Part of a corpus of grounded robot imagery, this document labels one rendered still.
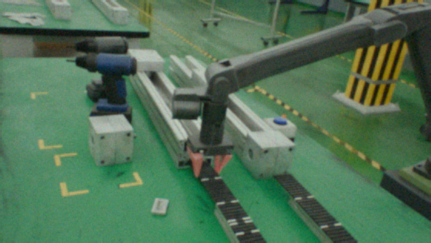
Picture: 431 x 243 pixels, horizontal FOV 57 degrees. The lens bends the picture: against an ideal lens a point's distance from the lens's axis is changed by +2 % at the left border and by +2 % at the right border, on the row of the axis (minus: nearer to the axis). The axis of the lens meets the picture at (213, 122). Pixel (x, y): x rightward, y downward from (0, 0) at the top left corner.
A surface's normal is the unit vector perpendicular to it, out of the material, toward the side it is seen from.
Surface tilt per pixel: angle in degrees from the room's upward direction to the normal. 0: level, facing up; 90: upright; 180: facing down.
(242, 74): 90
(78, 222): 0
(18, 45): 90
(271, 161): 90
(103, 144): 90
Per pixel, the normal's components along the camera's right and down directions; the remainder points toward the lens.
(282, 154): 0.35, 0.42
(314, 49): 0.14, 0.40
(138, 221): 0.11, -0.91
